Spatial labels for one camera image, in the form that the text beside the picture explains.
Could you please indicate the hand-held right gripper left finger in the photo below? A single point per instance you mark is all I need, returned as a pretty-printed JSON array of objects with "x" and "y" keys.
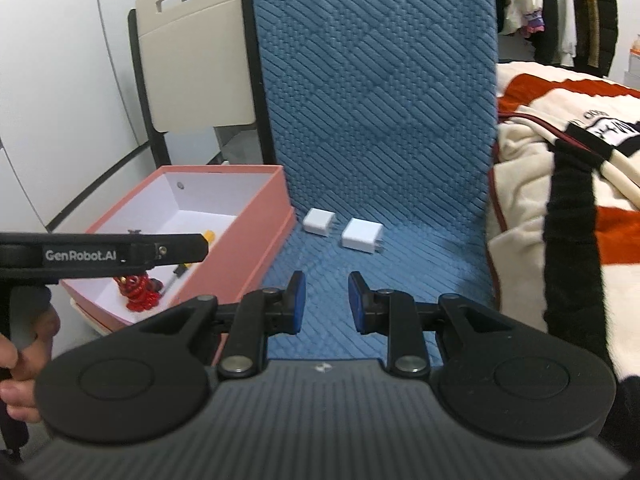
[{"x": 298, "y": 296}]

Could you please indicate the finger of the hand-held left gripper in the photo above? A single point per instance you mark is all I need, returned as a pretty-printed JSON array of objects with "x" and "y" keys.
[{"x": 180, "y": 250}]

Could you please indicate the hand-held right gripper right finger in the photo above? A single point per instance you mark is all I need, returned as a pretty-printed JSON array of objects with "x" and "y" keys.
[{"x": 356, "y": 301}]

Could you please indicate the yellow screwdriver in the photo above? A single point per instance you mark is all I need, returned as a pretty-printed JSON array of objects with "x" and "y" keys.
[{"x": 208, "y": 236}]

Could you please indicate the red and black toy figure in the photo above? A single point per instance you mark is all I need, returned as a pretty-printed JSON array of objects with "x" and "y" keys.
[{"x": 137, "y": 292}]

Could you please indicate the pink cardboard box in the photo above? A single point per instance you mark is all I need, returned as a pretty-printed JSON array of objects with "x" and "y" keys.
[{"x": 240, "y": 240}]

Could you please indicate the white charger plug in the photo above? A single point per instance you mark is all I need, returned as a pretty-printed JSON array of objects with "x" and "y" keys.
[
  {"x": 319, "y": 221},
  {"x": 361, "y": 234}
]

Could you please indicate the person's left hand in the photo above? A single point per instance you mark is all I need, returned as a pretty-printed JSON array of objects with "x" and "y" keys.
[{"x": 20, "y": 390}]

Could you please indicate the blue textured chair cushion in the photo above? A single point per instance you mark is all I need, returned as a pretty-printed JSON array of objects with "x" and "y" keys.
[{"x": 375, "y": 110}]

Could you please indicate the red white black striped blanket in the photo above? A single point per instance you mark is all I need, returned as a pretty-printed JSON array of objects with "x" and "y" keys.
[{"x": 525, "y": 160}]

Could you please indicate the white cabinet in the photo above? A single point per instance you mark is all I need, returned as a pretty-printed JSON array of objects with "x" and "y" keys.
[{"x": 634, "y": 74}]

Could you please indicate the row of hanging clothes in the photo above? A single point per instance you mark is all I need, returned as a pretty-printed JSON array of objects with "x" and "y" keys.
[{"x": 560, "y": 5}]

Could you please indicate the cream chair with black frame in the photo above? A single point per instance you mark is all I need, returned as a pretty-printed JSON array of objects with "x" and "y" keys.
[{"x": 200, "y": 60}]

